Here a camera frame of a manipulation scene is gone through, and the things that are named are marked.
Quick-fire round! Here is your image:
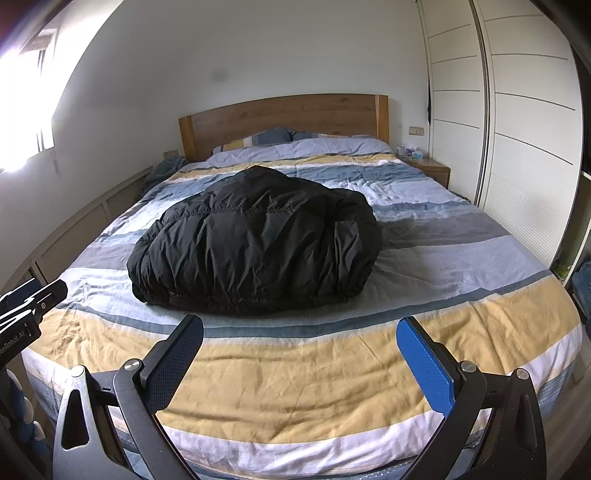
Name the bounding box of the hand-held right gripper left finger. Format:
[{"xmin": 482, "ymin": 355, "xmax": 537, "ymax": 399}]
[{"xmin": 53, "ymin": 314, "xmax": 205, "ymax": 480}]

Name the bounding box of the bed with striped duvet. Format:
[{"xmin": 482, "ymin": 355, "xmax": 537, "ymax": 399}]
[{"xmin": 21, "ymin": 136, "xmax": 583, "ymax": 480}]

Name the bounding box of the blue crumpled cloth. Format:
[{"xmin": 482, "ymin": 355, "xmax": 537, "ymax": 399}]
[{"xmin": 142, "ymin": 157, "xmax": 186, "ymax": 191}]

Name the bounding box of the white sliding wardrobe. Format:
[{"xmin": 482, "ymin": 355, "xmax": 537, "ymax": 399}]
[{"xmin": 416, "ymin": 0, "xmax": 588, "ymax": 278}]

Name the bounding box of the black puffer jacket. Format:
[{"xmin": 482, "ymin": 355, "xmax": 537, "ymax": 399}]
[{"xmin": 127, "ymin": 165, "xmax": 384, "ymax": 317}]

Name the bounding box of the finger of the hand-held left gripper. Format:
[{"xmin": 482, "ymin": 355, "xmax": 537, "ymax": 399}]
[{"xmin": 0, "ymin": 278, "xmax": 69, "ymax": 320}]

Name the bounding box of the low beige wall cabinet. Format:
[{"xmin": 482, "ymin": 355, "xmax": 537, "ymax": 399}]
[{"xmin": 0, "ymin": 166, "xmax": 154, "ymax": 297}]

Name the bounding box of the person's left hand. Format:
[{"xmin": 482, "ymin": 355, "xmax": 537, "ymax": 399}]
[{"xmin": 0, "ymin": 373, "xmax": 51, "ymax": 463}]

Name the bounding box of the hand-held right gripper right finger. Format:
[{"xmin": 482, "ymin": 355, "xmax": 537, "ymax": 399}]
[{"xmin": 396, "ymin": 316, "xmax": 549, "ymax": 480}]

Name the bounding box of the wooden bedside table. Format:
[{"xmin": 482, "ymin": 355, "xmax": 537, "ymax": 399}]
[{"xmin": 398, "ymin": 154, "xmax": 451, "ymax": 188}]

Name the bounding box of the window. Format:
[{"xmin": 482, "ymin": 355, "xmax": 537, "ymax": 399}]
[{"xmin": 0, "ymin": 18, "xmax": 62, "ymax": 175}]

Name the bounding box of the wooden headboard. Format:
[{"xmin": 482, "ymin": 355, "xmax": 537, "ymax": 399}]
[{"xmin": 179, "ymin": 94, "xmax": 390, "ymax": 162}]

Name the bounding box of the striped pillow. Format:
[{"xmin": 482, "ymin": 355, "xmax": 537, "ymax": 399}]
[{"xmin": 212, "ymin": 127, "xmax": 296, "ymax": 156}]

